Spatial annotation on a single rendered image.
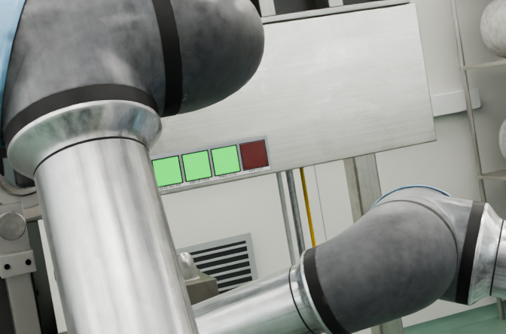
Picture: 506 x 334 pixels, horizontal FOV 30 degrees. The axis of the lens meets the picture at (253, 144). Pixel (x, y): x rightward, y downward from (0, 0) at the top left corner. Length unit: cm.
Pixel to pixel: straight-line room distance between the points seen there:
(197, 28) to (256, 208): 367
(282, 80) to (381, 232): 100
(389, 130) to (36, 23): 139
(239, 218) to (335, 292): 342
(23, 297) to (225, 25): 79
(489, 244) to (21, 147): 54
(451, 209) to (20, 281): 66
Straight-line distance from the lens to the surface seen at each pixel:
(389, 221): 96
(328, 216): 451
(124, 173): 66
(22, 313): 143
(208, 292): 149
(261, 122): 189
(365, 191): 216
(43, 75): 68
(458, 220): 104
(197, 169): 184
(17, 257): 140
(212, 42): 72
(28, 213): 146
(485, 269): 104
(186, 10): 71
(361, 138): 198
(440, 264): 97
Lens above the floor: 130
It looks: 3 degrees down
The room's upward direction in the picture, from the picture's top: 10 degrees counter-clockwise
